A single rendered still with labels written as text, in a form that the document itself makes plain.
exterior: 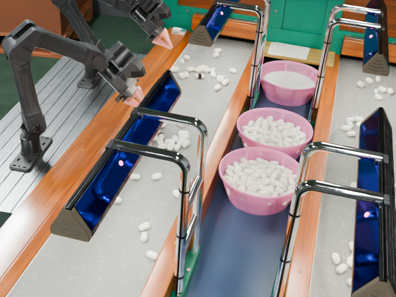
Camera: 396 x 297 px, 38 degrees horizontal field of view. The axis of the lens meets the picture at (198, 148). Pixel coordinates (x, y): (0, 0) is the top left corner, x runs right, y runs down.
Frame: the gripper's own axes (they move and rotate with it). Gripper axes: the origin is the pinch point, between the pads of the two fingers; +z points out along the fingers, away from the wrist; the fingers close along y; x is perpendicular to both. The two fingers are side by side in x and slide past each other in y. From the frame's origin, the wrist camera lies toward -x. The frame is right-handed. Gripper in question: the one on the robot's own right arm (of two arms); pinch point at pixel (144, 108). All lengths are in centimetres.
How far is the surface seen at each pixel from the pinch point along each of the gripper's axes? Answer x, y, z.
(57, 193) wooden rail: 10.8, -46.5, -3.8
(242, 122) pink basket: -15.9, 14.4, 28.8
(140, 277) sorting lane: -8, -67, 22
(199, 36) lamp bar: -29.6, 7.5, -5.3
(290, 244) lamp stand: -47, -68, 33
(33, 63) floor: 151, 168, -51
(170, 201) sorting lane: -7.5, -36.3, 20.7
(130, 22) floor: 127, 269, -26
